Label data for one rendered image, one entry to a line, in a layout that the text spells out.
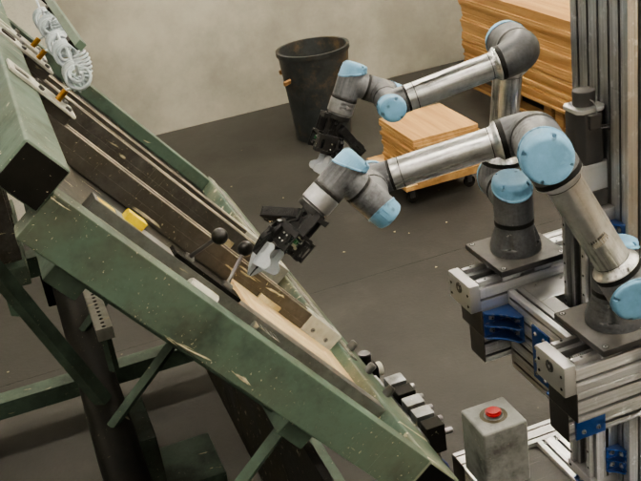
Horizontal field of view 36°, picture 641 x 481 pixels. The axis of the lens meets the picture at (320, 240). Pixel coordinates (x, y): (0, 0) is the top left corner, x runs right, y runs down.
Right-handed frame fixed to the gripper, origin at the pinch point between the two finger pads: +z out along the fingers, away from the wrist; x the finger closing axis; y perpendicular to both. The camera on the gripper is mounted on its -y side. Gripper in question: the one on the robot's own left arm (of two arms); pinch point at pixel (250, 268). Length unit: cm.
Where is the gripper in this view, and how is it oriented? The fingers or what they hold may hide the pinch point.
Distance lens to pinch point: 226.5
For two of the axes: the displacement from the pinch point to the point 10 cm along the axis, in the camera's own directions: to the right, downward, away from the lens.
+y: 5.5, 5.3, -6.5
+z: -6.6, 7.5, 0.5
